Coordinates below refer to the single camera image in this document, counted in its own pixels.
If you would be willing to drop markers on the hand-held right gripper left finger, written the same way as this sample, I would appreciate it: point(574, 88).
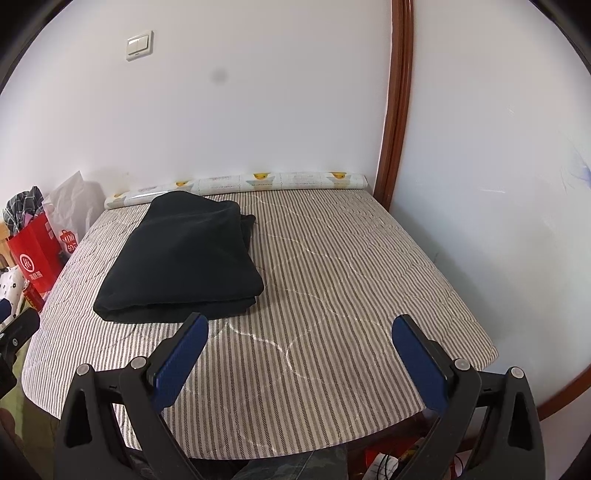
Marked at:
point(182, 360)

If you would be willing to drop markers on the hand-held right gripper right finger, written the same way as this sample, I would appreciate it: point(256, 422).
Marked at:
point(420, 364)

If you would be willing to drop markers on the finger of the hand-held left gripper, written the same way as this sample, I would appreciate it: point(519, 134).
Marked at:
point(21, 325)
point(5, 311)

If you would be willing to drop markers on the black sweatshirt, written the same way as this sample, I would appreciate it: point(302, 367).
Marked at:
point(184, 258)

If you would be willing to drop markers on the red drink can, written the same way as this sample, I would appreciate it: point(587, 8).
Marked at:
point(34, 299)

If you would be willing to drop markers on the red paper bag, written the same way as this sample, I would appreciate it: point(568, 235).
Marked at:
point(34, 263)

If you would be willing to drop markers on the grey plaid cloth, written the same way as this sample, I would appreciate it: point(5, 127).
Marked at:
point(21, 207)

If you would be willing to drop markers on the grey striped mattress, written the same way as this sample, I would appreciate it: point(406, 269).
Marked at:
point(332, 286)

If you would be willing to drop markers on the white plastic bag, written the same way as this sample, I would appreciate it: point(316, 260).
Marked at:
point(74, 203)

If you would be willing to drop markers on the wooden baseboard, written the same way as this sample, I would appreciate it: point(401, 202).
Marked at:
point(565, 401)

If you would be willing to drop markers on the person's camouflage pants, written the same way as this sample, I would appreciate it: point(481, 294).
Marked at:
point(295, 466)

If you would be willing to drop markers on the brown wooden door frame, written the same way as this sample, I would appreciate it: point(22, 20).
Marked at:
point(397, 101)

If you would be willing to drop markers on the white light switch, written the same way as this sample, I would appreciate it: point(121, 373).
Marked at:
point(139, 45)

